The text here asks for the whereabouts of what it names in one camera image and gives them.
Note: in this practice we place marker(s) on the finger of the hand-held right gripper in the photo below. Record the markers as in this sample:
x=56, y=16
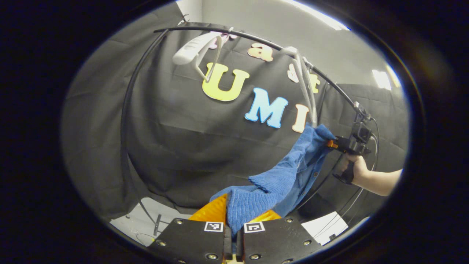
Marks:
x=331, y=144

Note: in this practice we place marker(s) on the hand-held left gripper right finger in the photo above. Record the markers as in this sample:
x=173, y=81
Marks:
x=278, y=242

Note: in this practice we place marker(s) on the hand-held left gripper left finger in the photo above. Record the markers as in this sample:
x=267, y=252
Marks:
x=190, y=242

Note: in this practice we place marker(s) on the white plastic clothes hanger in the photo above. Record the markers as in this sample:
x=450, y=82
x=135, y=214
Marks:
x=190, y=49
x=292, y=51

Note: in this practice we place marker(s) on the black metal clothes rack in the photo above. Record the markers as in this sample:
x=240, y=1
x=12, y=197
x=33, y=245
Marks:
x=256, y=39

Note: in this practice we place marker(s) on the black backdrop cloth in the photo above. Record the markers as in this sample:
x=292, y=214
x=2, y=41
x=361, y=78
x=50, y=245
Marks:
x=176, y=146

